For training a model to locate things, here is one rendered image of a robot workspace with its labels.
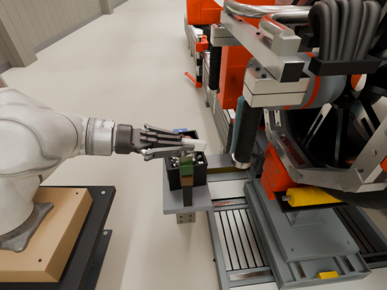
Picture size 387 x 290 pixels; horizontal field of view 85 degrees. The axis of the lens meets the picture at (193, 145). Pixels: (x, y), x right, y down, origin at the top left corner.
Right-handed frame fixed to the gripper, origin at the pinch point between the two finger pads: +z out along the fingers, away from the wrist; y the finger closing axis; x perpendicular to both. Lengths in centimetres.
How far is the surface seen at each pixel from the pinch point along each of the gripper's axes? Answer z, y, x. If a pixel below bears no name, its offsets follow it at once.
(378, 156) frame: 23.6, -23.6, -19.5
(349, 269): 69, -25, 36
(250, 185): 50, 23, 44
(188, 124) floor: 35, 108, 63
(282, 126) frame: 36.3, 12.4, -2.3
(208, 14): 63, 235, -10
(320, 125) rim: 39.2, 1.9, -10.5
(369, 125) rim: 35.5, -11.8, -19.4
